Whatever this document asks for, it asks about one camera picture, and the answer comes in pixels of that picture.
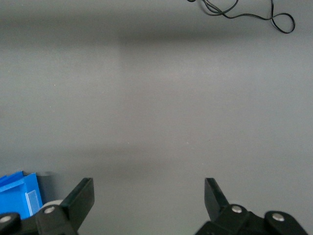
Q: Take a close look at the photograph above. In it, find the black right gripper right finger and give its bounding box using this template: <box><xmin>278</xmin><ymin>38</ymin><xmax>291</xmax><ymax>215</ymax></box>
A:
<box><xmin>194</xmin><ymin>177</ymin><xmax>309</xmax><ymax>235</ymax></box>

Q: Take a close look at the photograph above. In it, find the thin black loose cable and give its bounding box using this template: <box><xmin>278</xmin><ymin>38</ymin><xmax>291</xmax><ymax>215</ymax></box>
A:
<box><xmin>186</xmin><ymin>0</ymin><xmax>296</xmax><ymax>35</ymax></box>

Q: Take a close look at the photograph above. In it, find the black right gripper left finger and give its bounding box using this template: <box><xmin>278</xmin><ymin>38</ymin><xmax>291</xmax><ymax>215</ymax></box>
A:
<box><xmin>0</xmin><ymin>177</ymin><xmax>95</xmax><ymax>235</ymax></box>

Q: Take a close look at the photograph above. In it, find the blue plastic storage bin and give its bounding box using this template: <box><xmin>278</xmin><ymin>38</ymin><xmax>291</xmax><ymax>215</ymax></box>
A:
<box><xmin>0</xmin><ymin>170</ymin><xmax>44</xmax><ymax>220</ymax></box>

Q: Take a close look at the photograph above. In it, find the dark grey table mat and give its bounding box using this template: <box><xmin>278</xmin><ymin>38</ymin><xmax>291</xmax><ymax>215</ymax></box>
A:
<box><xmin>0</xmin><ymin>0</ymin><xmax>313</xmax><ymax>235</ymax></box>

